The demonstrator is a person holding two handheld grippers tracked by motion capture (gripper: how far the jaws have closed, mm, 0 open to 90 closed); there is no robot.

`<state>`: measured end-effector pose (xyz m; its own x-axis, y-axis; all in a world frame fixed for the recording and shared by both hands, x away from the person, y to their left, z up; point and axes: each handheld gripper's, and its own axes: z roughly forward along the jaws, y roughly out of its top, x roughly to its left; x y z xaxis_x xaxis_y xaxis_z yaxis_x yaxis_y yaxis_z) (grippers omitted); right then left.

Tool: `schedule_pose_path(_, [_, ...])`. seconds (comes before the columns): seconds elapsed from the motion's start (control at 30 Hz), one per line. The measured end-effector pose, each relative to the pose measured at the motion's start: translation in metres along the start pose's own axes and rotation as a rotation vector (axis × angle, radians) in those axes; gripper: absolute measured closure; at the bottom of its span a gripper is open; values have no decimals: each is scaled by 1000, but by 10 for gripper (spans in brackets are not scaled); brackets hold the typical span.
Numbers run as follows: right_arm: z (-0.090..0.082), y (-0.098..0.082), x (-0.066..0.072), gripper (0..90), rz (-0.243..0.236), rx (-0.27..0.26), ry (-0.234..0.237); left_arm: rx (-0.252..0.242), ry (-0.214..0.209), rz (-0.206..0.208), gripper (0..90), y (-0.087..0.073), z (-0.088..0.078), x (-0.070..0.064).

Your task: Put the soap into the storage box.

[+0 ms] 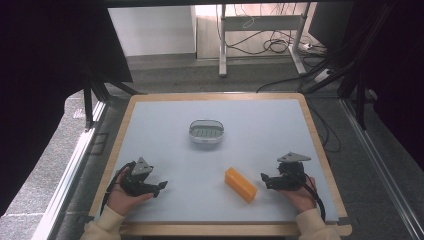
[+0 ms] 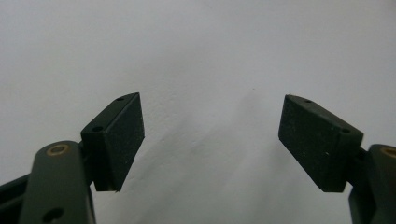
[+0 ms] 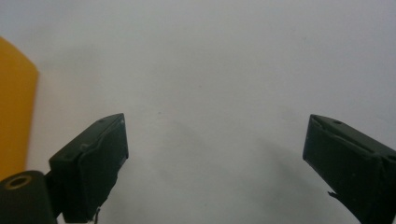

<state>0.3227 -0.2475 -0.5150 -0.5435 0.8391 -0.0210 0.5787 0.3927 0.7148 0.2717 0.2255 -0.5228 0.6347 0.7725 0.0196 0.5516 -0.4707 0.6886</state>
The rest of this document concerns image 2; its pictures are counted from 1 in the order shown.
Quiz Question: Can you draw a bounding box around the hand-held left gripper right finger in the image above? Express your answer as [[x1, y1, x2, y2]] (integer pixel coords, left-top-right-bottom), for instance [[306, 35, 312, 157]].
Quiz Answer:
[[277, 94, 364, 193]]

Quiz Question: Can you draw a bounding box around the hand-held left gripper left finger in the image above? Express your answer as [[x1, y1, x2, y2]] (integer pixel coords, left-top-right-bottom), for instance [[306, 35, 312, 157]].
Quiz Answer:
[[79, 91, 146, 192]]

